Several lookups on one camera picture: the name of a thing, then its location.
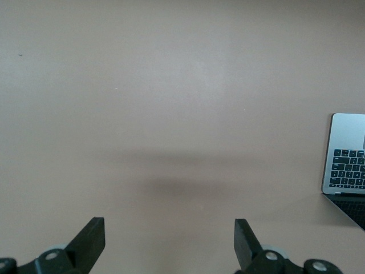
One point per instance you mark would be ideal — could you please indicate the silver apple laptop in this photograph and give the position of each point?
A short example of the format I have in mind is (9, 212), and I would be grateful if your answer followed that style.
(342, 134)

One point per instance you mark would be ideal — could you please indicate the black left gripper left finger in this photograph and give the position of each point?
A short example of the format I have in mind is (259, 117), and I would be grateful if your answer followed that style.
(82, 248)

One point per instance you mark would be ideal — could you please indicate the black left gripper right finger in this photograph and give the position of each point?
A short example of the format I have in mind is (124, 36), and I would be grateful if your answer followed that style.
(251, 251)

